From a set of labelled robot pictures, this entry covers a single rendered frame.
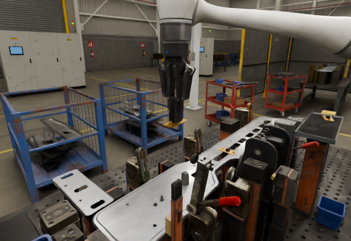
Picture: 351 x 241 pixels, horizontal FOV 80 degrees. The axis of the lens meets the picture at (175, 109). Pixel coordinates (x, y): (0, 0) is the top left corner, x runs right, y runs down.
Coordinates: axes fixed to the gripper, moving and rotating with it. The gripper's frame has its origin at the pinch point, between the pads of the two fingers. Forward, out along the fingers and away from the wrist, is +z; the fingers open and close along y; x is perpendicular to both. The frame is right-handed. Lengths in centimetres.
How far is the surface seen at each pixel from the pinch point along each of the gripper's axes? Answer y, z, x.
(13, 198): 204, 132, 17
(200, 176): -15.0, 13.2, 7.9
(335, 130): -40, 15, -58
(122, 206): 8.7, 30.7, 16.3
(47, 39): 760, -39, -245
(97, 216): 11.2, 30.7, 23.7
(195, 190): -13.6, 18.3, 7.9
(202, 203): -15.7, 22.0, 7.0
